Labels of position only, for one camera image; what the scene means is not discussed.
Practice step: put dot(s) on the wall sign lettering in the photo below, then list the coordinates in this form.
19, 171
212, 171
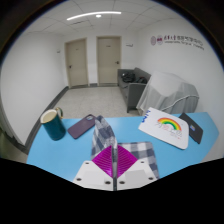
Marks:
180, 41

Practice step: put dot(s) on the white cloth covered equipment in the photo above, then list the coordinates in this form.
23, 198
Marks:
166, 91

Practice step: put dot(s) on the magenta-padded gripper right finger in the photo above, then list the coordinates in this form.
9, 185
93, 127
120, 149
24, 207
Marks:
135, 173

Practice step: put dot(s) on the black flat pad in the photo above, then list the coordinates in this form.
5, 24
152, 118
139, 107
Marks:
193, 128

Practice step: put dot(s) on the black bag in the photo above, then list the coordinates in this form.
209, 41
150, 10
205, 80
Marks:
128, 77

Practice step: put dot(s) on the small round ceiling light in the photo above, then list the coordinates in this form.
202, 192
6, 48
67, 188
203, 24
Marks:
98, 16

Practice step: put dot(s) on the dark green mug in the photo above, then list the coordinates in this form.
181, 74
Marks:
55, 128

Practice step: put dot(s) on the long ceiling light strip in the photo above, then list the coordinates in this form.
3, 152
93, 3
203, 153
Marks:
90, 14

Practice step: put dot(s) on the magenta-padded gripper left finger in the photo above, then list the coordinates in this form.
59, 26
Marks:
91, 173

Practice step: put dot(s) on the grey sofa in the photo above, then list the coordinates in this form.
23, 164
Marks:
133, 93

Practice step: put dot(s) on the white rainbow print mouse pad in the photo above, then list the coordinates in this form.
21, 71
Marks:
163, 130

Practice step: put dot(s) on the blue white checkered towel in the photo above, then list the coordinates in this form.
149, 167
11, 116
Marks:
101, 133

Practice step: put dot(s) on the purple smartphone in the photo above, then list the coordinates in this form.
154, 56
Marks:
81, 126

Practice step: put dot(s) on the beige door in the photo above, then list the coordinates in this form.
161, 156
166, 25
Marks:
77, 63
108, 60

